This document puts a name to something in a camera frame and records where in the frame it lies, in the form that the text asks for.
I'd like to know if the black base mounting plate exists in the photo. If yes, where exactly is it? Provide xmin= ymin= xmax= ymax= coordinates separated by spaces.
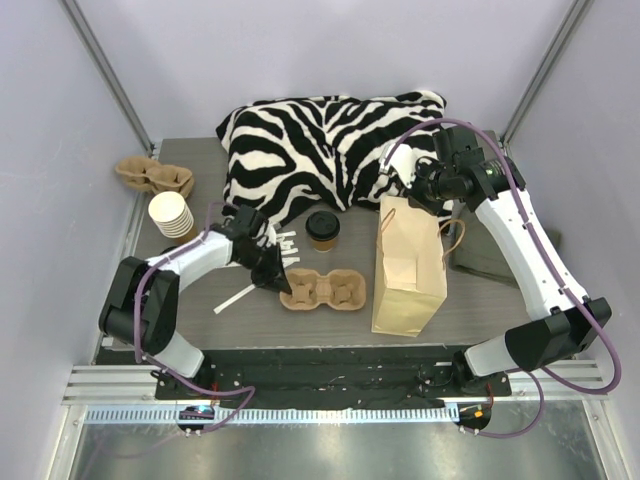
xmin=154 ymin=347 xmax=514 ymax=401

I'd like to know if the olive green folded cloth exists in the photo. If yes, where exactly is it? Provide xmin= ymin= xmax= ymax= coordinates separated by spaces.
xmin=449 ymin=204 xmax=518 ymax=288

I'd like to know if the black plastic cup lid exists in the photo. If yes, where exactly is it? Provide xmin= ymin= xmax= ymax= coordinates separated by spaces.
xmin=305 ymin=210 xmax=340 ymax=241

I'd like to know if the brown pulp cup carrier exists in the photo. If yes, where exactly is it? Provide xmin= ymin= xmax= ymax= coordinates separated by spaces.
xmin=115 ymin=156 xmax=195 ymax=198
xmin=279 ymin=268 xmax=367 ymax=311

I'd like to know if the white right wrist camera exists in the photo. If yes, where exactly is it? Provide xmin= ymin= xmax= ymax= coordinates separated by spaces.
xmin=379 ymin=143 xmax=417 ymax=188

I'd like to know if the stack of paper cups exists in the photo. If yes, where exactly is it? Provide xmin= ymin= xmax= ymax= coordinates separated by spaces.
xmin=148 ymin=191 xmax=198 ymax=244

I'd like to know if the white slotted cable duct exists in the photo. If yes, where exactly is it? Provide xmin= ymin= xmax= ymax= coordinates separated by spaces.
xmin=84 ymin=404 xmax=459 ymax=425

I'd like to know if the brown paper takeout bag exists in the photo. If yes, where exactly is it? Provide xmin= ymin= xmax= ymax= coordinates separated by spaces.
xmin=371 ymin=196 xmax=466 ymax=337

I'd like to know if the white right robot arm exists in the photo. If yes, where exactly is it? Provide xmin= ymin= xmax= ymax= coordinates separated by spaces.
xmin=409 ymin=126 xmax=612 ymax=395

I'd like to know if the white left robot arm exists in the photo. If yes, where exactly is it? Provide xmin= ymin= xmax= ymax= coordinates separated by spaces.
xmin=98 ymin=206 xmax=291 ymax=399

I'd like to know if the aluminium frame rail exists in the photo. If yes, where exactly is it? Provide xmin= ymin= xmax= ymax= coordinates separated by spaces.
xmin=59 ymin=0 xmax=155 ymax=155

